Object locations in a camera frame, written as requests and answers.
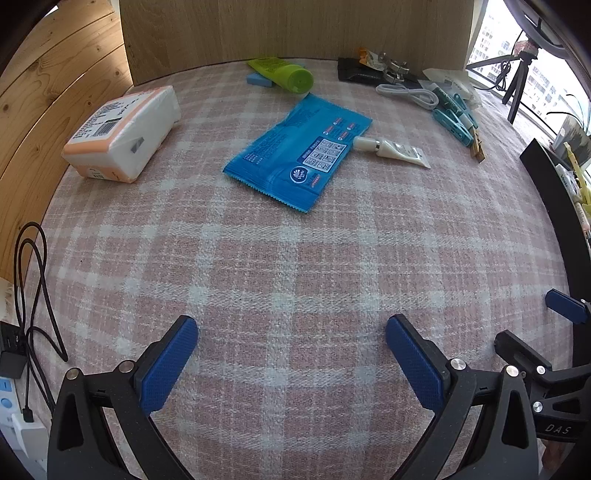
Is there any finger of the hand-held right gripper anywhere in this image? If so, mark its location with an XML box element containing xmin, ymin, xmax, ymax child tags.
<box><xmin>545</xmin><ymin>288</ymin><xmax>591</xmax><ymax>325</ymax></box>
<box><xmin>493</xmin><ymin>329</ymin><xmax>553</xmax><ymax>377</ymax></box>

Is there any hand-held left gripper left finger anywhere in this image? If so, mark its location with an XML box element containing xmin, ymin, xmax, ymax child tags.
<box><xmin>47</xmin><ymin>315</ymin><xmax>200</xmax><ymax>480</ymax></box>

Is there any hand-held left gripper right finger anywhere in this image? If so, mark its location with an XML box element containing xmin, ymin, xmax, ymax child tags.
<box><xmin>385</xmin><ymin>314</ymin><xmax>540</xmax><ymax>480</ymax></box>

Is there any blue clothespin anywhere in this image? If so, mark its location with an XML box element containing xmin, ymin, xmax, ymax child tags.
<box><xmin>433</xmin><ymin>109</ymin><xmax>472</xmax><ymax>147</ymax></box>
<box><xmin>443</xmin><ymin>93</ymin><xmax>479</xmax><ymax>129</ymax></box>

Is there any small white cream tube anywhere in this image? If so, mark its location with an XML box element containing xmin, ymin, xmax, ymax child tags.
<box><xmin>353</xmin><ymin>137</ymin><xmax>431</xmax><ymax>169</ymax></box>

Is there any blue wet wipes packet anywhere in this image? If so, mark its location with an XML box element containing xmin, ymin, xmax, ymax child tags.
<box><xmin>223</xmin><ymin>92</ymin><xmax>373</xmax><ymax>214</ymax></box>

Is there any white usb cable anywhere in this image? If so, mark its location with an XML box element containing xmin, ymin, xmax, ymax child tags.
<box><xmin>376</xmin><ymin>83</ymin><xmax>439</xmax><ymax>112</ymax></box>

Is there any metal clip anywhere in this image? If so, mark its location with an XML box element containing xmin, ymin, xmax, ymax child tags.
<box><xmin>379</xmin><ymin>52</ymin><xmax>410</xmax><ymax>84</ymax></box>

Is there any black pouch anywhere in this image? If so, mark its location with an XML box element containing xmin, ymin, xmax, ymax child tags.
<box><xmin>337</xmin><ymin>57</ymin><xmax>422</xmax><ymax>86</ymax></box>

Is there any pink plaid cloth desktop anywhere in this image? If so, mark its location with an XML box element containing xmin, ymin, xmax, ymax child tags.
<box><xmin>18</xmin><ymin>58</ymin><xmax>583</xmax><ymax>480</ymax></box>

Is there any yellow pouch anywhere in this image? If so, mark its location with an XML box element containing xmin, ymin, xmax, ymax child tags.
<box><xmin>563</xmin><ymin>142</ymin><xmax>591</xmax><ymax>208</ymax></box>

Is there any black power adapter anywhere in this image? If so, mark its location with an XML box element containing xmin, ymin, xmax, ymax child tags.
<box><xmin>0</xmin><ymin>322</ymin><xmax>27</xmax><ymax>379</ymax></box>

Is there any white power strip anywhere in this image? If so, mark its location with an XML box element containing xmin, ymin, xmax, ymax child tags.
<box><xmin>0</xmin><ymin>375</ymin><xmax>49</xmax><ymax>467</ymax></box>

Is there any grey white plant pot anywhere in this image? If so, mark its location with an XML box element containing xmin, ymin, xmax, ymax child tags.
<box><xmin>554</xmin><ymin>115</ymin><xmax>591</xmax><ymax>168</ymax></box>

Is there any wooden clothespin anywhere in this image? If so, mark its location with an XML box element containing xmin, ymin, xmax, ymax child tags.
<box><xmin>470</xmin><ymin>129</ymin><xmax>487</xmax><ymax>163</ymax></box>

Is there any green long-leaf plant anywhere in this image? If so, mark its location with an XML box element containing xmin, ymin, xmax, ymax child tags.
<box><xmin>547</xmin><ymin>93</ymin><xmax>591</xmax><ymax>132</ymax></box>

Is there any black tripod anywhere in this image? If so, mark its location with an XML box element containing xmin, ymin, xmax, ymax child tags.
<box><xmin>501</xmin><ymin>50</ymin><xmax>539</xmax><ymax>124</ymax></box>

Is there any white orange tissue pack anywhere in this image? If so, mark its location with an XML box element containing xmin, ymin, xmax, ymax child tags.
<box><xmin>63</xmin><ymin>86</ymin><xmax>182</xmax><ymax>184</ymax></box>

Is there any white plastic bag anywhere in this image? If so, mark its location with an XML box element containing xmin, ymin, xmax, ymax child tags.
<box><xmin>422</xmin><ymin>68</ymin><xmax>476</xmax><ymax>100</ymax></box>

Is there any window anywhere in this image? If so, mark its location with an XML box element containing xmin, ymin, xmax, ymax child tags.
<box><xmin>466</xmin><ymin>0</ymin><xmax>591</xmax><ymax>139</ymax></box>

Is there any pine plank side panel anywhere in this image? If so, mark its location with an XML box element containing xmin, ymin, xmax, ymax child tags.
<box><xmin>0</xmin><ymin>0</ymin><xmax>134</xmax><ymax>283</ymax></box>

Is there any green tube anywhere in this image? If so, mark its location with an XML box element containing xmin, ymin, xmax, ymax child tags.
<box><xmin>246</xmin><ymin>56</ymin><xmax>315</xmax><ymax>95</ymax></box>

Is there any light wooden back panel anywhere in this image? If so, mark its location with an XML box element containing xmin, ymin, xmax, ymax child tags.
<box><xmin>117</xmin><ymin>0</ymin><xmax>483</xmax><ymax>87</ymax></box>

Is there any black charger cable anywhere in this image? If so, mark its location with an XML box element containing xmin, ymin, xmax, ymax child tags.
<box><xmin>14</xmin><ymin>222</ymin><xmax>69</xmax><ymax>423</ymax></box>

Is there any black ring light cable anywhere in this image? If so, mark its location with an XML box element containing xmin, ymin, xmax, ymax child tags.
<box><xmin>466</xmin><ymin>55</ymin><xmax>513</xmax><ymax>92</ymax></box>

